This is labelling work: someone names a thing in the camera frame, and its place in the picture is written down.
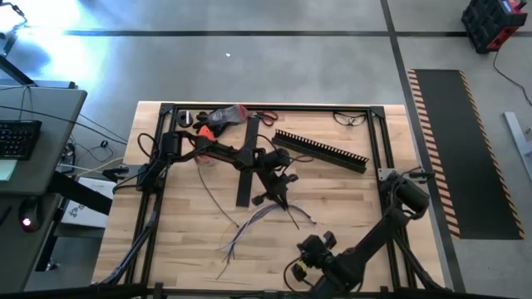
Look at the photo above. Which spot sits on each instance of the black orange-striped floor mat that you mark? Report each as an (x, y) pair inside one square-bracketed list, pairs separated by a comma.
[(465, 153)]

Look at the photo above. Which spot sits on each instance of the grey metal profile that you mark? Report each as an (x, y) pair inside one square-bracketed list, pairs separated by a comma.
[(518, 137)]

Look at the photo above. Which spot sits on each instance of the grey desk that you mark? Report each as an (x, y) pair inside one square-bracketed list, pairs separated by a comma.
[(54, 141)]

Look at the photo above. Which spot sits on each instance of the grey metal mounting plate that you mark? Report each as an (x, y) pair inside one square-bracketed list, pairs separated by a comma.
[(384, 173)]

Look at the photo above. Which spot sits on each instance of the black aluminium table frame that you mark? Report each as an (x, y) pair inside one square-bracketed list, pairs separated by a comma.
[(299, 108)]

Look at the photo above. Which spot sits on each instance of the black keyboard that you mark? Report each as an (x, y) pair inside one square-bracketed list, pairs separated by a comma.
[(18, 139)]

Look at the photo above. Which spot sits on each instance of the black tripod stand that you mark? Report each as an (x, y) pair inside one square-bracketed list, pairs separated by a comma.
[(16, 70)]

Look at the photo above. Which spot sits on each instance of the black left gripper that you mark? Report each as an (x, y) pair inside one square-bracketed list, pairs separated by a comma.
[(274, 182)]

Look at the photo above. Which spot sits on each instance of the white printed cardboard box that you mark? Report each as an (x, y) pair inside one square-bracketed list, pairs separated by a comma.
[(83, 214)]

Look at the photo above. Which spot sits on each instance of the small black floor plug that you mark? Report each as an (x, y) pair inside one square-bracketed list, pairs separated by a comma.
[(104, 144)]

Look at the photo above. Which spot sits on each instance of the grey and red work glove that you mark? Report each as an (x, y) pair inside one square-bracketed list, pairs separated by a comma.
[(224, 116)]

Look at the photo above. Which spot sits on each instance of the orange tape dispenser roll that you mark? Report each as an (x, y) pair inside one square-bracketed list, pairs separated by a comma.
[(205, 133)]

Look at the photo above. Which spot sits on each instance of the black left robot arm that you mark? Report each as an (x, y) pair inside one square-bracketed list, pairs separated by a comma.
[(224, 151)]

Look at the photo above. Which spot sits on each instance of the black pen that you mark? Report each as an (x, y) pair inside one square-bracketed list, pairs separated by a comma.
[(4, 217)]

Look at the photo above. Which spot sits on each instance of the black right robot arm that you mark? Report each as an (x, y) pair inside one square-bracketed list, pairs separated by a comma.
[(374, 245)]

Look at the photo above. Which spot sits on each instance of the black desk base beam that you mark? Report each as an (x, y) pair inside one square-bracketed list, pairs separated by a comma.
[(79, 192)]

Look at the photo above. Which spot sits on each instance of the black and red toolbox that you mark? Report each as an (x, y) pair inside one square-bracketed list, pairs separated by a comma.
[(486, 21)]

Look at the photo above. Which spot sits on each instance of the flat black duct cover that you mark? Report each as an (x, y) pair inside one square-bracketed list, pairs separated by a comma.
[(245, 187)]

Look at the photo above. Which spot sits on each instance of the black base mounting bracket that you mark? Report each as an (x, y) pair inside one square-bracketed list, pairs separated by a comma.
[(116, 172)]

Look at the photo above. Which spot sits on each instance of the green sticky note pad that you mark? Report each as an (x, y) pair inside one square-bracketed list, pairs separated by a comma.
[(7, 170)]

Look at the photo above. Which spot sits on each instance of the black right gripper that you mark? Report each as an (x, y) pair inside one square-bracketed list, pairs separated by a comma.
[(315, 251)]

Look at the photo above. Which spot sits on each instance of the clear safety glasses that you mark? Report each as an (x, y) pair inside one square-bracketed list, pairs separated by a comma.
[(353, 120)]

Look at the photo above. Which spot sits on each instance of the black computer mouse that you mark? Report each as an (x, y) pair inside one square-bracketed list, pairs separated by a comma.
[(31, 209)]

